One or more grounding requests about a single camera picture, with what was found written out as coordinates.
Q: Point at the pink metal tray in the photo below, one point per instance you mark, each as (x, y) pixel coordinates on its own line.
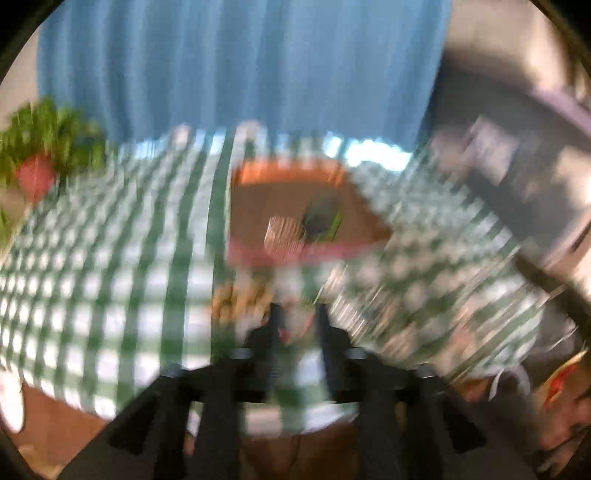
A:
(272, 198)

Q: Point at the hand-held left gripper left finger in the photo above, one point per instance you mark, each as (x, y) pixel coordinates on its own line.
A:
(279, 332)

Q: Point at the blue curtain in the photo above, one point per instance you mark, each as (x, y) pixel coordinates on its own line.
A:
(231, 69)

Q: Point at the green checkered tablecloth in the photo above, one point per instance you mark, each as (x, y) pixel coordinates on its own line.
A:
(115, 277)

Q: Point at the green potted plant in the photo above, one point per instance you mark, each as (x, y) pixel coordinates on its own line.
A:
(51, 129)

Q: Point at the black green wristband watch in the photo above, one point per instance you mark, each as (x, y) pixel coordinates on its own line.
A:
(321, 219)

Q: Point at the red flower pot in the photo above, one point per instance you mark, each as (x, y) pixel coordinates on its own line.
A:
(36, 177)

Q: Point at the dark storage box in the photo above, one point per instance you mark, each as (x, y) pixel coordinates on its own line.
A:
(521, 194)

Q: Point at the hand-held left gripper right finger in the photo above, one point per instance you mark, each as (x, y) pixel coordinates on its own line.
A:
(323, 332)

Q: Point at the white label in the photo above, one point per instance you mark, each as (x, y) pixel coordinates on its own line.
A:
(487, 147)

